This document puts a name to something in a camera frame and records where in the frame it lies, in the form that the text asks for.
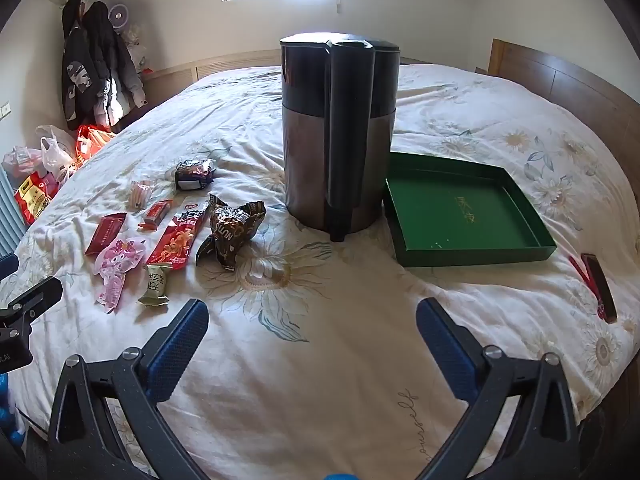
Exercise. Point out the pink cartoon snack packet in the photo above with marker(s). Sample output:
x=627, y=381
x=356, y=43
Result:
x=117, y=270

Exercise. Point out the radiator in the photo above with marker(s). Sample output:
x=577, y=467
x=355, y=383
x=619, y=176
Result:
x=9, y=210

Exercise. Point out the grey black puffer jacket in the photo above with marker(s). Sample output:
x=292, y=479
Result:
x=117, y=80

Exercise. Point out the black electric kettle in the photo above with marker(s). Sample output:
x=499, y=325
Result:
x=310, y=160

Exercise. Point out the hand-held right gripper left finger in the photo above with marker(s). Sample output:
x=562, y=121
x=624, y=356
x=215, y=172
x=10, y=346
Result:
x=180, y=345

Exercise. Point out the blue and white fabric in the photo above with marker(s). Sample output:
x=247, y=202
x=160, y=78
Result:
x=6, y=415

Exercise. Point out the beige candy packet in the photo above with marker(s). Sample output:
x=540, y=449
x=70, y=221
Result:
x=155, y=285

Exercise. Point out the pink striped tube packet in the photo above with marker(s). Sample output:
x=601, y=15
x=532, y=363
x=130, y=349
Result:
x=140, y=195

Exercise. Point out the black printed jacket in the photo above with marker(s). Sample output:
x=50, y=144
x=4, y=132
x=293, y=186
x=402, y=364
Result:
x=75, y=80

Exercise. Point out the phone in red case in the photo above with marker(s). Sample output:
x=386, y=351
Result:
x=600, y=287

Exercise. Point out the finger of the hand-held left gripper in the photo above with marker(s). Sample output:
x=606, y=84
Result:
x=7, y=263
x=37, y=292

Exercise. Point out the small red candy packet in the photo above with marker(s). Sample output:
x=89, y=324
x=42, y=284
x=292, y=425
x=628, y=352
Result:
x=156, y=212

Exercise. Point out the wall switch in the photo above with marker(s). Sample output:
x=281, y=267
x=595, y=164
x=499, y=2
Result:
x=4, y=110

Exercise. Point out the pink plastic bag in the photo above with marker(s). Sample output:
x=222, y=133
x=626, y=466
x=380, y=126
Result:
x=20, y=160

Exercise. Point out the dark wafer snack packet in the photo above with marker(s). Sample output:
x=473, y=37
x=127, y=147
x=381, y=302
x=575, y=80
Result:
x=194, y=174

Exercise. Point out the red yellow food packet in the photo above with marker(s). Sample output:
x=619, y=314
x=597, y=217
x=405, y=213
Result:
x=32, y=200

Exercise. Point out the wooden headboard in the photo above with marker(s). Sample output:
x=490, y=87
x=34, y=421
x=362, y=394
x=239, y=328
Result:
x=575, y=85

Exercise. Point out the beige wall ledge cabinet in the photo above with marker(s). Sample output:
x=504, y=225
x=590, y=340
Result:
x=170, y=80

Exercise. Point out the long red snack packet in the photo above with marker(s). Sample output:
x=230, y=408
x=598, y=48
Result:
x=177, y=240

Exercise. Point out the brown foil snack packet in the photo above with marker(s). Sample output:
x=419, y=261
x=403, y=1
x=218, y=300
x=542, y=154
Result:
x=230, y=235

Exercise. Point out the small round fan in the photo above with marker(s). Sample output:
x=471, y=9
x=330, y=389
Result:
x=120, y=15

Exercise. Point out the dark red snack packet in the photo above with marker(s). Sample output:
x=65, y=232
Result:
x=106, y=233

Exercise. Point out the red shopping bag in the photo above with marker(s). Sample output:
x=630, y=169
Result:
x=92, y=141

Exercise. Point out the white plastic bag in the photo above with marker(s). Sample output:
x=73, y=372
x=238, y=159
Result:
x=52, y=155

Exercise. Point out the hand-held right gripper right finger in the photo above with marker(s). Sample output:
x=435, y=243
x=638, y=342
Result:
x=445, y=345

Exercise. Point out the green cardboard box tray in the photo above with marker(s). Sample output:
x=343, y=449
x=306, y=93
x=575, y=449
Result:
x=460, y=210

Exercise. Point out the hanging pale plastic bag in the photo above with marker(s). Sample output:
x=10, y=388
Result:
x=132, y=45

